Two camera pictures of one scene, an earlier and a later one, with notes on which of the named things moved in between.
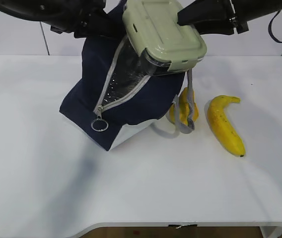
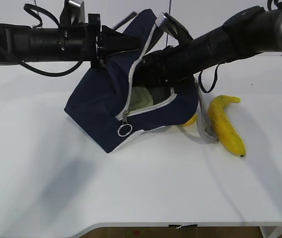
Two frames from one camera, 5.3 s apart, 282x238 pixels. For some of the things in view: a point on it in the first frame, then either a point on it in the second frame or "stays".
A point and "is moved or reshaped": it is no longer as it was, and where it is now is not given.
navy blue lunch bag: x=118 y=91 is moved or reshaped
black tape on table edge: x=177 y=225 stays
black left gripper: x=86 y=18 to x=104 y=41
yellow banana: x=220 y=126 stays
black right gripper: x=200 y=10 to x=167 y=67
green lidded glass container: x=152 y=27 to x=141 y=97
